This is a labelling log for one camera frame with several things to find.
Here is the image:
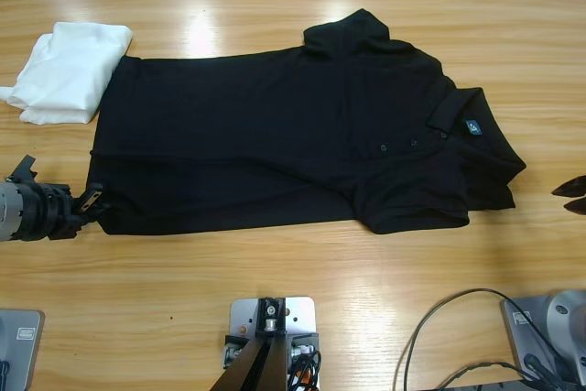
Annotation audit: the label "orange and black cable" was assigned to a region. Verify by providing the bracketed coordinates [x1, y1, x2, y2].
[287, 348, 324, 391]

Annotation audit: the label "dark camera post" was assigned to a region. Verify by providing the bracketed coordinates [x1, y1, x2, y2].
[214, 298, 288, 391]

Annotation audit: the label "black polo shirt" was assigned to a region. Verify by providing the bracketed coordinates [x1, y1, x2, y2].
[86, 8, 527, 236]

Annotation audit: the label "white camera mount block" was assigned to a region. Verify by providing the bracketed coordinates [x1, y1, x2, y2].
[222, 297, 320, 386]

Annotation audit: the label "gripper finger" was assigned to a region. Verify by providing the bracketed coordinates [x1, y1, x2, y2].
[551, 175, 586, 196]
[563, 197, 586, 217]

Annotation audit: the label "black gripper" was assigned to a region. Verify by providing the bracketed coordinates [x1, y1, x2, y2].
[17, 182, 111, 242]

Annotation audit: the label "thin black looped cable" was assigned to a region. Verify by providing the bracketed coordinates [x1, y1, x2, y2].
[392, 288, 578, 391]

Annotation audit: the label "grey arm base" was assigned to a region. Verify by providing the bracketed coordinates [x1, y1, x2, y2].
[499, 288, 586, 383]
[0, 309, 46, 391]

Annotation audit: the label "white folded cloth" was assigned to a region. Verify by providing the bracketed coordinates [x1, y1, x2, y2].
[0, 21, 134, 126]

